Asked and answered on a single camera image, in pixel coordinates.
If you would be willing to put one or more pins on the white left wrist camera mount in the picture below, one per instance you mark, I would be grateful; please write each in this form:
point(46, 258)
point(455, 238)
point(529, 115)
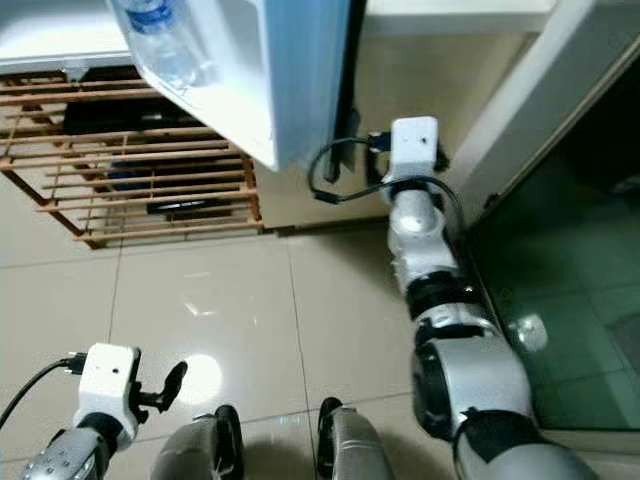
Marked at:
point(108, 380)

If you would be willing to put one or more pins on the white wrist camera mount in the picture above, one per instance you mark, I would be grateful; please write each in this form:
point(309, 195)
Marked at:
point(418, 145)
point(108, 380)

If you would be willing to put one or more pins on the white fridge door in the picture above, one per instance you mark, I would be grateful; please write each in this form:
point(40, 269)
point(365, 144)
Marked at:
point(280, 80)

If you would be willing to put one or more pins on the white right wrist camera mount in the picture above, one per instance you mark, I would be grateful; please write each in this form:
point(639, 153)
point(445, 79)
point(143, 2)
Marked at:
point(418, 145)

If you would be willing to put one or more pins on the white counter cabinet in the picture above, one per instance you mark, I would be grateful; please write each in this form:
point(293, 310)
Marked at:
point(460, 80)

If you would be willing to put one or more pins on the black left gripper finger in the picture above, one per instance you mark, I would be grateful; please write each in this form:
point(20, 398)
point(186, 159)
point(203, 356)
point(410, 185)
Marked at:
point(177, 378)

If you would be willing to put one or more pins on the dark glass sliding door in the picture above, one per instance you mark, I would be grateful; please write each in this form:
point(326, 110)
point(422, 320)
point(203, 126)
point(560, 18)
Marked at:
point(560, 280)

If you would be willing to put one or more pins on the wooden slatted pallet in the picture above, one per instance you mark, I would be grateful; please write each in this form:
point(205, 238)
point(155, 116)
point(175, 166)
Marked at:
point(250, 195)

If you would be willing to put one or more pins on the clear plastic water bottle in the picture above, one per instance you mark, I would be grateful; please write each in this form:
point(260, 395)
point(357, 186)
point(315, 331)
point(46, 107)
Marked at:
point(165, 50)

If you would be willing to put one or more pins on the white door frame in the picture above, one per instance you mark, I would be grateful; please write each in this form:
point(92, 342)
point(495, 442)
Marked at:
point(540, 110)

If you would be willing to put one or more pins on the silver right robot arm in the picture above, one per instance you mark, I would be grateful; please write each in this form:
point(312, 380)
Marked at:
point(420, 250)

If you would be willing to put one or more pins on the silver left robot leg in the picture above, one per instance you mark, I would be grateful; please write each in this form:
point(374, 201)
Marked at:
point(190, 450)

